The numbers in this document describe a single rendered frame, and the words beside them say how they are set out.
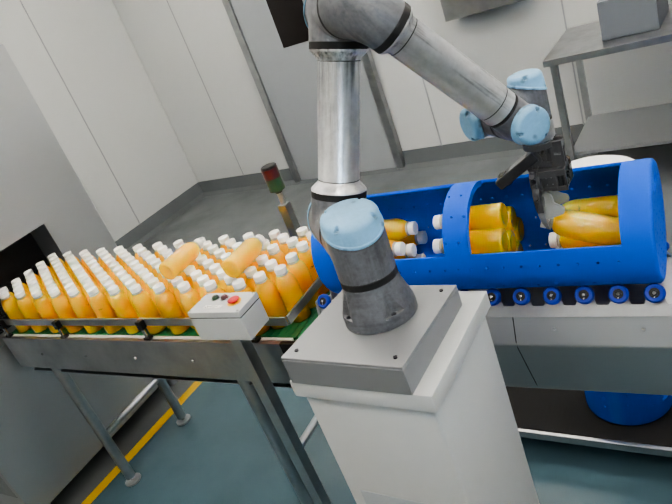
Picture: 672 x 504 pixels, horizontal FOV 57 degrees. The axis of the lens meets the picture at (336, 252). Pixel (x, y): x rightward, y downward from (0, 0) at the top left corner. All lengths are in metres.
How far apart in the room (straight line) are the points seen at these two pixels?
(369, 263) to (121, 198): 5.48
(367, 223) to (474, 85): 0.31
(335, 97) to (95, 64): 5.51
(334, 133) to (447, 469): 0.68
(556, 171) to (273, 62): 4.60
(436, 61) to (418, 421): 0.65
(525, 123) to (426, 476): 0.71
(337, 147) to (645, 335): 0.84
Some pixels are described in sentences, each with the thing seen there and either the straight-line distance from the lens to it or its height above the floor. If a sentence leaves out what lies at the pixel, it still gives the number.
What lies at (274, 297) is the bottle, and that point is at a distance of 1.92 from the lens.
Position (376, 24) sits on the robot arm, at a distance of 1.10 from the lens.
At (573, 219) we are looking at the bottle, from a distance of 1.51.
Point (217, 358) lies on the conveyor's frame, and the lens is 2.14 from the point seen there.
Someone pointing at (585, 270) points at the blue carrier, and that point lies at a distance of 1.51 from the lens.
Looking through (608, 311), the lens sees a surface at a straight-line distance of 1.59.
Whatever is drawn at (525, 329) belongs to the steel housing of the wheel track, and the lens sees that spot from 1.66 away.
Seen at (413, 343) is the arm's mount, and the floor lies 1.21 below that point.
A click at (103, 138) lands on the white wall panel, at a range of 6.50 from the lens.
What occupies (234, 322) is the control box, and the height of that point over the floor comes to 1.06.
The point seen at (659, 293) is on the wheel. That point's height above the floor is 0.97.
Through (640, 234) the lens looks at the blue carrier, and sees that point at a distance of 1.45.
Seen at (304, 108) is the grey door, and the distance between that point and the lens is 5.83.
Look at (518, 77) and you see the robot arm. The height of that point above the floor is 1.50.
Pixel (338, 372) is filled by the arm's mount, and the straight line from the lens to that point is 1.17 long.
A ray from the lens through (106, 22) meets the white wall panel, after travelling 6.86.
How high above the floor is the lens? 1.86
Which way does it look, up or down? 25 degrees down
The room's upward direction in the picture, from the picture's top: 21 degrees counter-clockwise
